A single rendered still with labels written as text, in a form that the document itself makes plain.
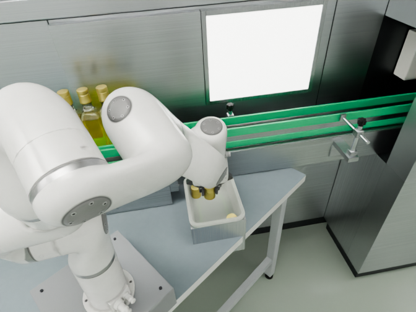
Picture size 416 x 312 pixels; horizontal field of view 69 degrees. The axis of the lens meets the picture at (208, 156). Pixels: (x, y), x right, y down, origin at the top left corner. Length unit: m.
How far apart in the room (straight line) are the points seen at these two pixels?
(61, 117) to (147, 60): 0.76
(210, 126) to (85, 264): 0.38
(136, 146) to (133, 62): 0.74
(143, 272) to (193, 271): 0.16
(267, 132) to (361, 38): 0.51
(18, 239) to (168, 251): 0.55
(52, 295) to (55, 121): 0.63
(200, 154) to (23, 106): 0.29
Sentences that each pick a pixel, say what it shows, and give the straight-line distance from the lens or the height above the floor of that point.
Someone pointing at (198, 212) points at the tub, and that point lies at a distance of 1.05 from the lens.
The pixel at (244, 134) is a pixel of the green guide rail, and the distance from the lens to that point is 1.10.
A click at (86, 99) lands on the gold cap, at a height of 1.13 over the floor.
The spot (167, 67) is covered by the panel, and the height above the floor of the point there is 1.15.
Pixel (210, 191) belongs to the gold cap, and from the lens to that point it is 0.90.
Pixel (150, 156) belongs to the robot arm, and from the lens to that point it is 0.34.
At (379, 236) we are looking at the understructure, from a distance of 1.58.
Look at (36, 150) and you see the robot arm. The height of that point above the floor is 1.39.
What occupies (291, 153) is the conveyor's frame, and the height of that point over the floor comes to 0.83.
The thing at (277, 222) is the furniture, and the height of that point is 0.49.
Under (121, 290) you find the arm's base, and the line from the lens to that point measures 0.80.
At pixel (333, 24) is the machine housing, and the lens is 1.27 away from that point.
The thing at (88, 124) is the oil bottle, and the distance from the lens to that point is 1.04.
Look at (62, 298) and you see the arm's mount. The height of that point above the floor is 0.84.
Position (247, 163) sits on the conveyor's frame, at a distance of 1.16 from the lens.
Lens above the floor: 1.57
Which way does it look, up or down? 39 degrees down
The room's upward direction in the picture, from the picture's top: 4 degrees counter-clockwise
